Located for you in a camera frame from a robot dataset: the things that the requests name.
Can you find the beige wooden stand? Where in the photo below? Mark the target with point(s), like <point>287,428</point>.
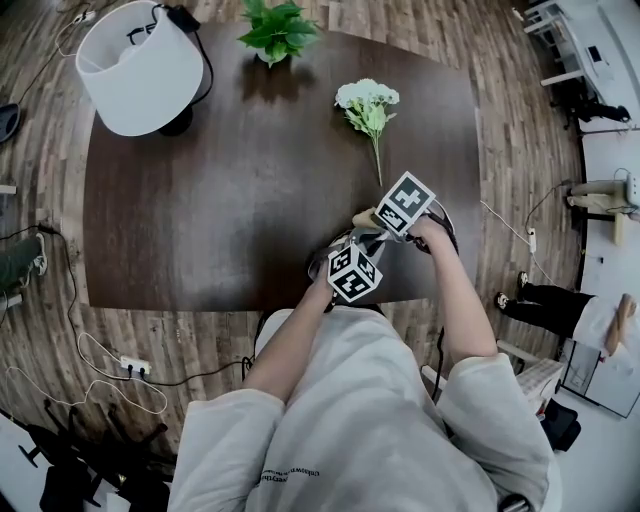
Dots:
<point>595,189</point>

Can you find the white table lamp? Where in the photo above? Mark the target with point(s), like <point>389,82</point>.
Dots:
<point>140,70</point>

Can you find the white office desk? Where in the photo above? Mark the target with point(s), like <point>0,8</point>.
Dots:
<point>590,45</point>

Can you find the person's left forearm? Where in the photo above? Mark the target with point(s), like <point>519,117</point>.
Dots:
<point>290,345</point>

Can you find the person's right forearm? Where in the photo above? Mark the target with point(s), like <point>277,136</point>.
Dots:
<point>457,305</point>

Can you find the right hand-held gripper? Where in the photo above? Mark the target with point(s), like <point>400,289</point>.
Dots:
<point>405,202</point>

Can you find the white artificial flower bouquet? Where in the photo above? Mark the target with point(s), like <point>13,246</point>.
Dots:
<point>367,100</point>

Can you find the grey round device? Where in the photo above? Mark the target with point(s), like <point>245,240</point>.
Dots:
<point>9,122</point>

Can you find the pale yellow sponge piece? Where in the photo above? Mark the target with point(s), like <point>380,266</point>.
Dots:
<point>366,218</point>

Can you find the person's light grey shirt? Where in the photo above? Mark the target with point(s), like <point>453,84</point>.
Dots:
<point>360,425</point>

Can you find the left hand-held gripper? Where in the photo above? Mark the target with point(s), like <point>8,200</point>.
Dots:
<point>352,275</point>

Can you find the white power strip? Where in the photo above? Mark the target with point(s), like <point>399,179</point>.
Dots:
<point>135,366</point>
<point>532,240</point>

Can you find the black office chair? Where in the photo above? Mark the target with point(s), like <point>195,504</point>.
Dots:
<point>70,485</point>

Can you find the white patterned box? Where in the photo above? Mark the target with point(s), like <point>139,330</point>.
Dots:
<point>542,377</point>

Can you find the potted green plant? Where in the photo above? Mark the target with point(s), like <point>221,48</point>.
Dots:
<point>280,32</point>

